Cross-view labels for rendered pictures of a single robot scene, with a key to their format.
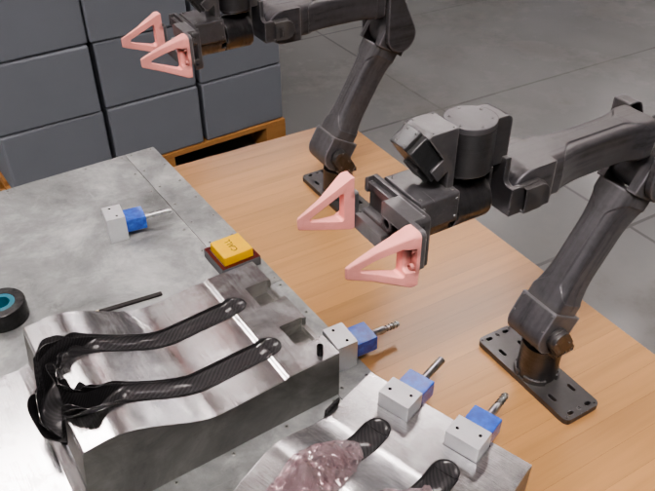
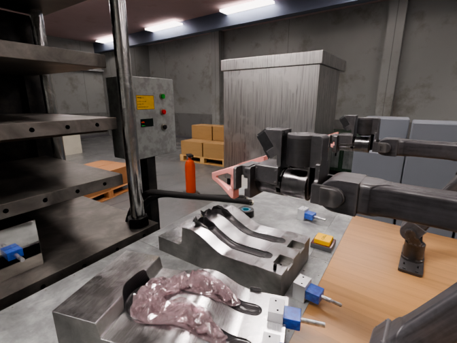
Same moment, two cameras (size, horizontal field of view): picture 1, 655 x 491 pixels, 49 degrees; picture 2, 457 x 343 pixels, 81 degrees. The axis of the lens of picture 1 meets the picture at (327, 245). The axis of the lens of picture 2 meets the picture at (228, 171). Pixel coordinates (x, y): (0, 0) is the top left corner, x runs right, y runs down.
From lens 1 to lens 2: 72 cm
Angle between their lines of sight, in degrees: 63
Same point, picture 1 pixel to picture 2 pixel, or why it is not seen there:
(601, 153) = (426, 207)
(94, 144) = not seen: hidden behind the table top
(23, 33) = (373, 172)
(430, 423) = (273, 331)
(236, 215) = (349, 237)
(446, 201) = (269, 169)
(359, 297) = (349, 290)
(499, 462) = not seen: outside the picture
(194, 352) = (249, 240)
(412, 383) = (291, 312)
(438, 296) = not seen: hidden behind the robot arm
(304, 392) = (260, 281)
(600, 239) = (446, 307)
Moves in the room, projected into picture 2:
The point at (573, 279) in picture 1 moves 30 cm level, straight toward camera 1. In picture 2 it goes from (411, 327) to (228, 322)
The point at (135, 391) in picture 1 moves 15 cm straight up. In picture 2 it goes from (216, 231) to (215, 190)
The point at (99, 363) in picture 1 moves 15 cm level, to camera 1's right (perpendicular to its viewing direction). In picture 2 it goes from (219, 218) to (236, 237)
